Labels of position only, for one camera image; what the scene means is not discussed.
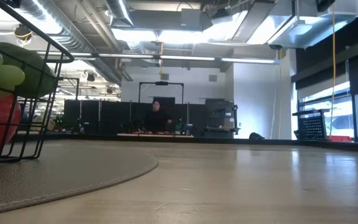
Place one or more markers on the rectangular silver air duct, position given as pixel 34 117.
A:
pixel 291 28

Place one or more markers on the round grey mat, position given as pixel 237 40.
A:
pixel 73 168

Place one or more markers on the round silver ventilation duct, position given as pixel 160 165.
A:
pixel 73 37

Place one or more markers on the black pegboard stand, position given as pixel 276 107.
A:
pixel 312 126

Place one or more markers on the long ceiling light tube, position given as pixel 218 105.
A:
pixel 185 58

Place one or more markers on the person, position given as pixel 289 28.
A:
pixel 157 118

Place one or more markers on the red box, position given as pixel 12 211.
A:
pixel 340 138

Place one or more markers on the black partition wall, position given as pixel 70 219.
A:
pixel 104 116

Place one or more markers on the black metal gantry frame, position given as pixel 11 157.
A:
pixel 161 83

